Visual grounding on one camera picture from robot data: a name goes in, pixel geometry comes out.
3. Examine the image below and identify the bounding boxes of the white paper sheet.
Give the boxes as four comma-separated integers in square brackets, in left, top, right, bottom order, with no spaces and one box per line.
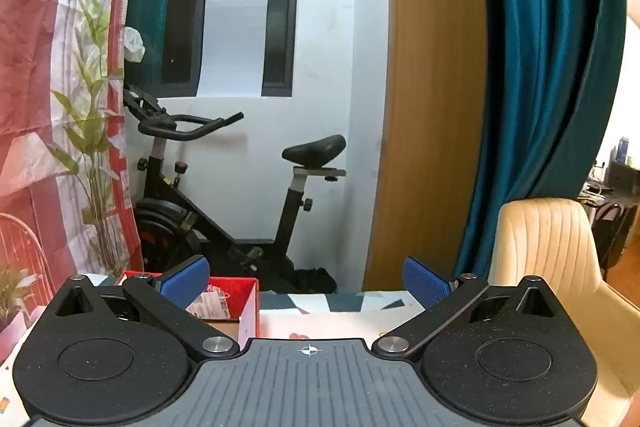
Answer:
[197,0,269,98]

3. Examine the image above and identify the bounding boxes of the teal curtain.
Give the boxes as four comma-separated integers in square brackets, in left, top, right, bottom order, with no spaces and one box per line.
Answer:
[452,0,628,280]

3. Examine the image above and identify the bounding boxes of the beige ribbed chair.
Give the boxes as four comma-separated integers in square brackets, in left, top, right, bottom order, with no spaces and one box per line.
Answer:
[487,197,640,427]

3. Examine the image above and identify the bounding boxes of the black metal chair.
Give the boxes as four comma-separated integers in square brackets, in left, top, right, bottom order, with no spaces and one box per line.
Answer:
[592,202,628,273]

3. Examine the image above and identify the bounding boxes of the red plant-print curtain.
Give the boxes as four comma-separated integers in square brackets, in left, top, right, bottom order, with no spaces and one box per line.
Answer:
[0,0,146,360]

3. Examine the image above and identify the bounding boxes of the wooden door panel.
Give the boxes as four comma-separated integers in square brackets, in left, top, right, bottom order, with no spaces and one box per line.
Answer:
[362,0,488,293]

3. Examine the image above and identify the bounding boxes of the black exercise bike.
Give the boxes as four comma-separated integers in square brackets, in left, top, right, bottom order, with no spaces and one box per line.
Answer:
[122,83,348,294]

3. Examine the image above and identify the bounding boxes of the cartoon-print tablecloth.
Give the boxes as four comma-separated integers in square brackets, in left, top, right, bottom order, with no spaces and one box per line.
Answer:
[0,272,431,427]

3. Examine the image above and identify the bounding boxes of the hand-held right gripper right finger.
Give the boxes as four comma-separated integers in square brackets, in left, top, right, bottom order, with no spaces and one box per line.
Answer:
[372,256,564,356]

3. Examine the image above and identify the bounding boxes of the red strawberry-print box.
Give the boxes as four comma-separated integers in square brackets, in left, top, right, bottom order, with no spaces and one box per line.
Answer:
[116,271,261,340]

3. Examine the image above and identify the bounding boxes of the dark framed window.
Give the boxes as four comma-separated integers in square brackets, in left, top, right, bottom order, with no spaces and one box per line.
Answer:
[132,0,306,98]

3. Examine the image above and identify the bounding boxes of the white plastic bag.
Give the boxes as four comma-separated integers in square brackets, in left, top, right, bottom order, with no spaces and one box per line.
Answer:
[122,26,147,63]

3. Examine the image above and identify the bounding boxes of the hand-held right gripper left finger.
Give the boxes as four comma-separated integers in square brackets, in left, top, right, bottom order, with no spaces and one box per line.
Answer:
[49,256,241,360]

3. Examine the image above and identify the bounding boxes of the cluttered dark desk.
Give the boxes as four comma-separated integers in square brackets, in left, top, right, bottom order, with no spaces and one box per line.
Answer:
[580,157,640,208]

